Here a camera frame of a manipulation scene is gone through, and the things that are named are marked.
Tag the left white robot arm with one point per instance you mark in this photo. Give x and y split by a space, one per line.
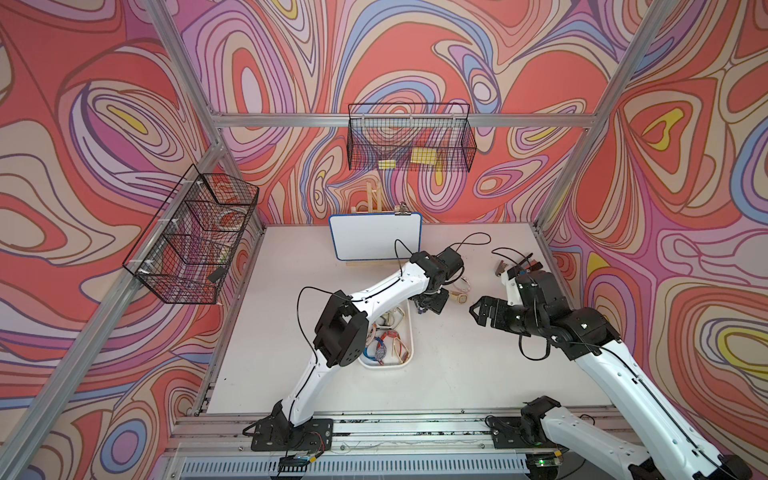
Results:
340 339

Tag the black wire basket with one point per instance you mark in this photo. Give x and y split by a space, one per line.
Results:
382 135
185 254

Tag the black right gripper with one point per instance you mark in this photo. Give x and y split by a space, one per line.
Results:
499 307

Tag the white plastic storage box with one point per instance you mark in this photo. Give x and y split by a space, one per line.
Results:
397 319

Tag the black wire basket left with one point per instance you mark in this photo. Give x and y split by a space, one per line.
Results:
185 254

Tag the blue transparent watch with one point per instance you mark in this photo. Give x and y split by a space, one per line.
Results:
376 351

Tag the wooden board easel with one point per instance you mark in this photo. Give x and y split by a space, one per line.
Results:
375 204

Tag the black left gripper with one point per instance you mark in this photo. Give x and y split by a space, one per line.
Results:
439 303

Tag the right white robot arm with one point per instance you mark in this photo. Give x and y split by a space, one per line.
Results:
670 448

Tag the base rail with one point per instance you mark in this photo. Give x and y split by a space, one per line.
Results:
438 444

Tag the black red pliers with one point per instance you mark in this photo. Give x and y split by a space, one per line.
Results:
525 264

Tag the yellow sticky note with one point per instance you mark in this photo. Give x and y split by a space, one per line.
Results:
423 156

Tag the red transparent watch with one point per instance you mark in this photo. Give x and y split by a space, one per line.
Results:
399 351

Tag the black wire basket back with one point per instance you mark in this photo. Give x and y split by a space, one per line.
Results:
382 135

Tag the black binder clip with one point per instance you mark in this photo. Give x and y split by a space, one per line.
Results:
402 209

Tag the white board blue rim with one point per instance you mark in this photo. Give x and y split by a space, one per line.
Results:
372 236

